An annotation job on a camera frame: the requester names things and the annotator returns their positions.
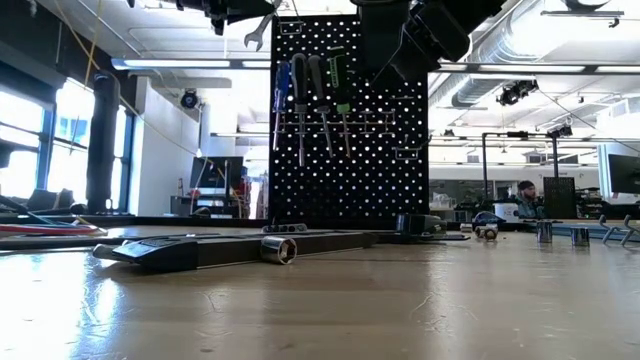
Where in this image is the black perforated panel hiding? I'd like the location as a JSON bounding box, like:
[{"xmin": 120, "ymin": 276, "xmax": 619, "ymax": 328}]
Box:
[{"xmin": 542, "ymin": 176, "xmax": 578, "ymax": 220}]

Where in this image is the blue-handled screwdriver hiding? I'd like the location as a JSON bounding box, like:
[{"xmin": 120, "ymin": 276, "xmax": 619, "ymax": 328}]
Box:
[{"xmin": 271, "ymin": 59, "xmax": 293, "ymax": 153}]

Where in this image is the black aluminium frame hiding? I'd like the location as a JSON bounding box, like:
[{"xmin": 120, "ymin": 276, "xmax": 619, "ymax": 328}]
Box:
[{"xmin": 0, "ymin": 192, "xmax": 640, "ymax": 250}]

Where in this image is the wire screwdriver rack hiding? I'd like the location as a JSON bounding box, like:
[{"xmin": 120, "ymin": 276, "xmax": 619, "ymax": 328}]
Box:
[{"xmin": 273, "ymin": 108, "xmax": 397, "ymax": 137}]

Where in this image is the loose wire peg hook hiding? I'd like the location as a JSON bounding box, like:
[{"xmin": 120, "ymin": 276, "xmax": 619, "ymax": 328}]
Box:
[{"xmin": 596, "ymin": 213, "xmax": 640, "ymax": 247}]

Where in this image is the black monitor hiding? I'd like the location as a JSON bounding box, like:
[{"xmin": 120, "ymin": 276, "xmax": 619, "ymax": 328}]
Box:
[
  {"xmin": 189, "ymin": 155, "xmax": 245, "ymax": 190},
  {"xmin": 607, "ymin": 153, "xmax": 640, "ymax": 196}
]

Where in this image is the person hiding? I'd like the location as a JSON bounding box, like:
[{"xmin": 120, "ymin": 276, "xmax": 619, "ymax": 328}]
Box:
[{"xmin": 513, "ymin": 179, "xmax": 542, "ymax": 220}]

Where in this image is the black peg board bin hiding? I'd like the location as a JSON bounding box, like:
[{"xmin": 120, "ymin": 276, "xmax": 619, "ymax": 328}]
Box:
[{"xmin": 357, "ymin": 0, "xmax": 413, "ymax": 76}]

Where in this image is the yellow hanging cable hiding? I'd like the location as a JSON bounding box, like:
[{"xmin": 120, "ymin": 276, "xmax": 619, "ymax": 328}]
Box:
[{"xmin": 52, "ymin": 0, "xmax": 202, "ymax": 157}]

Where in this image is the black peg board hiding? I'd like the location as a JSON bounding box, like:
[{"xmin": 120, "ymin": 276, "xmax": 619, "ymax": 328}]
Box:
[{"xmin": 268, "ymin": 13, "xmax": 430, "ymax": 230}]

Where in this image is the black ceiling camera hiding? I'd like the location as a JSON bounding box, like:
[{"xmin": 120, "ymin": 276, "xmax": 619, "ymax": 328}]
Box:
[{"xmin": 496, "ymin": 78, "xmax": 541, "ymax": 107}]

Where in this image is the chrome wrench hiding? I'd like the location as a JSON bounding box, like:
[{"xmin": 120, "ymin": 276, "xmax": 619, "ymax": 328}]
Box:
[{"xmin": 242, "ymin": 8, "xmax": 280, "ymax": 53}]

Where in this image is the green-handled screwdriver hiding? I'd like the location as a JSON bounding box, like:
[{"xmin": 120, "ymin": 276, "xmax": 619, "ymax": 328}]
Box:
[{"xmin": 326, "ymin": 46, "xmax": 354, "ymax": 160}]

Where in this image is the black tape measure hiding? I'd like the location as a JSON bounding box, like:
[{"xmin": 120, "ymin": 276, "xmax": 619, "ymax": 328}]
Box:
[{"xmin": 395, "ymin": 213, "xmax": 449, "ymax": 236}]

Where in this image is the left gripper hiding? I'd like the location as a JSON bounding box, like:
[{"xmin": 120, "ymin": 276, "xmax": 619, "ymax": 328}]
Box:
[{"xmin": 172, "ymin": 0, "xmax": 279, "ymax": 37}]

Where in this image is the bright window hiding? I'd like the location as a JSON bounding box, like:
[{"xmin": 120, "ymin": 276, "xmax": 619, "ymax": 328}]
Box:
[{"xmin": 0, "ymin": 87, "xmax": 56, "ymax": 201}]

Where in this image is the black round column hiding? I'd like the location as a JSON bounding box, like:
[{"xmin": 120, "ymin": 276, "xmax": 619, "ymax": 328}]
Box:
[{"xmin": 85, "ymin": 71, "xmax": 122, "ymax": 214}]

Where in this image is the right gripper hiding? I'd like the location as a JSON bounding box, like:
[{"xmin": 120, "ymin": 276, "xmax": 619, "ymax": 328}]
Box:
[{"xmin": 398, "ymin": 3, "xmax": 475, "ymax": 85}]

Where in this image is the silver ventilation duct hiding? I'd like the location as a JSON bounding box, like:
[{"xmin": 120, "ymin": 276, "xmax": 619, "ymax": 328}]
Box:
[{"xmin": 428, "ymin": 0, "xmax": 571, "ymax": 112}]

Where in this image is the ceiling light strip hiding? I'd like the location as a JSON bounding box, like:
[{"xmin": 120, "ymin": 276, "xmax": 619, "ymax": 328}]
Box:
[
  {"xmin": 110, "ymin": 56, "xmax": 271, "ymax": 72},
  {"xmin": 429, "ymin": 62, "xmax": 640, "ymax": 76}
]

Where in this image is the white bucket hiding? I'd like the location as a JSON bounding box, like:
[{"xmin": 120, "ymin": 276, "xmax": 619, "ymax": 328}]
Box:
[{"xmin": 492, "ymin": 201, "xmax": 520, "ymax": 223}]

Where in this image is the black-handled screwdriver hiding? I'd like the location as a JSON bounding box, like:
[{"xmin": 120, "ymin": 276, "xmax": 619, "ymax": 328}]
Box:
[
  {"xmin": 306, "ymin": 54, "xmax": 336, "ymax": 160},
  {"xmin": 290, "ymin": 52, "xmax": 310, "ymax": 168}
]

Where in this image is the large chrome socket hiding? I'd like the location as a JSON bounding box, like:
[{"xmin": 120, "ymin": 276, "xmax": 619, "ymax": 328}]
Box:
[{"xmin": 259, "ymin": 235, "xmax": 299, "ymax": 266}]

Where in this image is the red tool cart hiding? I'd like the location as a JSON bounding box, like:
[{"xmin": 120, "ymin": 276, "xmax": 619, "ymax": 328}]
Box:
[{"xmin": 230, "ymin": 167, "xmax": 252, "ymax": 220}]

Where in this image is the black round speaker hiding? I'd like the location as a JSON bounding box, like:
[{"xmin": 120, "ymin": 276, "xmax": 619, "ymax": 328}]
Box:
[{"xmin": 179, "ymin": 88, "xmax": 200, "ymax": 111}]

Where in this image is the black pipe stand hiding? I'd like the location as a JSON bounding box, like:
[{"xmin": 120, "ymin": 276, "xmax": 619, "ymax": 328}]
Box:
[{"xmin": 480, "ymin": 123, "xmax": 574, "ymax": 201}]

